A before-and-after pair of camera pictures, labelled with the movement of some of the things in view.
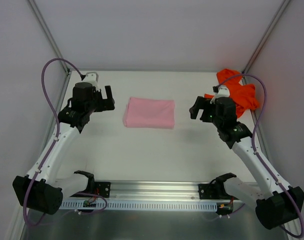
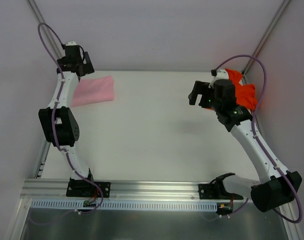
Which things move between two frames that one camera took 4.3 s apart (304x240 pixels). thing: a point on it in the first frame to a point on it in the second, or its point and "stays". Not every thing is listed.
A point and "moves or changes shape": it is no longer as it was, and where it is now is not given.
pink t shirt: (149, 113) moves or changes shape
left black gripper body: (103, 100) to (88, 65)
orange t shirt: (244, 96) stays
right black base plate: (216, 190) stays
